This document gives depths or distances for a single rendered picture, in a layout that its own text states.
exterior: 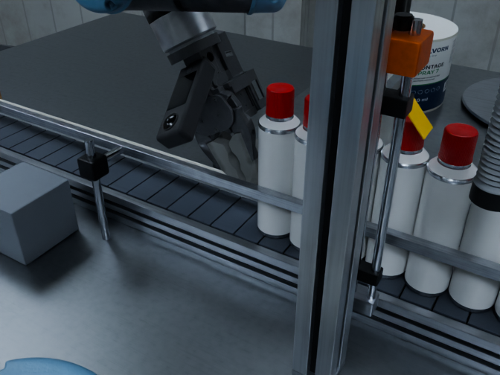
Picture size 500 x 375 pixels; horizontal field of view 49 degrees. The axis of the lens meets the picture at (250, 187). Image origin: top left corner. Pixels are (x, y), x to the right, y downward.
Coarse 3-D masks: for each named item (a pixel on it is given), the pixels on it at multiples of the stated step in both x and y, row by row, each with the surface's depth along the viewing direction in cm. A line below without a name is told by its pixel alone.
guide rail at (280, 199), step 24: (24, 120) 87; (48, 120) 84; (96, 144) 80; (120, 144) 77; (168, 168) 74; (192, 168) 72; (240, 192) 69; (264, 192) 67; (408, 240) 59; (456, 264) 57; (480, 264) 56
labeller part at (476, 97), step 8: (488, 80) 116; (496, 80) 116; (472, 88) 113; (480, 88) 113; (488, 88) 113; (496, 88) 113; (464, 96) 109; (472, 96) 109; (480, 96) 109; (488, 96) 109; (464, 104) 107; (472, 104) 106; (480, 104) 106; (488, 104) 106; (472, 112) 103; (480, 112) 103; (488, 112) 103; (480, 120) 101; (488, 120) 100
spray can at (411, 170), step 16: (416, 144) 57; (384, 160) 59; (400, 160) 57; (416, 160) 57; (384, 176) 60; (400, 176) 58; (416, 176) 58; (400, 192) 59; (416, 192) 59; (400, 208) 60; (416, 208) 61; (400, 224) 61; (368, 240) 66; (368, 256) 66; (384, 256) 64; (400, 256) 64; (384, 272) 65; (400, 272) 66
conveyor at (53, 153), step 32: (0, 128) 100; (32, 128) 100; (64, 160) 90; (128, 160) 90; (128, 192) 82; (160, 192) 82; (192, 192) 82; (224, 192) 82; (224, 224) 75; (256, 224) 75; (288, 256) 70; (384, 288) 65; (480, 320) 60
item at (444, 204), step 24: (456, 144) 54; (432, 168) 56; (456, 168) 55; (432, 192) 57; (456, 192) 55; (432, 216) 58; (456, 216) 57; (432, 240) 59; (456, 240) 59; (408, 264) 64; (432, 264) 61; (432, 288) 63
